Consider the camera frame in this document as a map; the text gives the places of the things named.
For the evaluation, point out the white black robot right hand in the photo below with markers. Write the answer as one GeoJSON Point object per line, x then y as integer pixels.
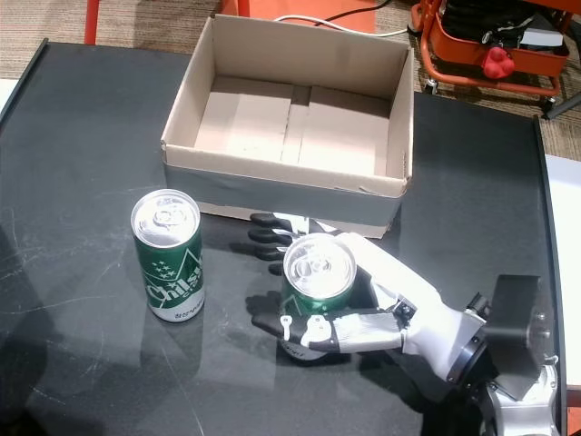
{"type": "Point", "coordinates": [408, 295]}

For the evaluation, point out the green white soda can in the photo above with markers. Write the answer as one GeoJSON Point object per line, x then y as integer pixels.
{"type": "Point", "coordinates": [318, 268]}
{"type": "Point", "coordinates": [168, 254]}

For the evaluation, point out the silver black robot right arm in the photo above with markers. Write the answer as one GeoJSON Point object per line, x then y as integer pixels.
{"type": "Point", "coordinates": [522, 409]}

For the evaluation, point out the open cardboard box grey tape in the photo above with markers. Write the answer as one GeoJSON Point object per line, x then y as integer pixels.
{"type": "Point", "coordinates": [290, 200]}

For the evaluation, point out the black metal bar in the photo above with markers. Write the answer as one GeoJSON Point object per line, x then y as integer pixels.
{"type": "Point", "coordinates": [563, 105]}

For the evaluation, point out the red knob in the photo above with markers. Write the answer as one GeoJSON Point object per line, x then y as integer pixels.
{"type": "Point", "coordinates": [498, 62]}

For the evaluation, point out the orange metal cart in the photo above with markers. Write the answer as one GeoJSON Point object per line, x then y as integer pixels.
{"type": "Point", "coordinates": [476, 50]}

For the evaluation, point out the orange floor plate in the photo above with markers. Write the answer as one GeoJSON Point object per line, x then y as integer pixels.
{"type": "Point", "coordinates": [313, 13]}

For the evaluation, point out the orange metal leg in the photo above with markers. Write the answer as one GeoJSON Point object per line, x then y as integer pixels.
{"type": "Point", "coordinates": [92, 20]}
{"type": "Point", "coordinates": [236, 6]}

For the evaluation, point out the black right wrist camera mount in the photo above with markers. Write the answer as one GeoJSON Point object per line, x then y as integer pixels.
{"type": "Point", "coordinates": [513, 309]}

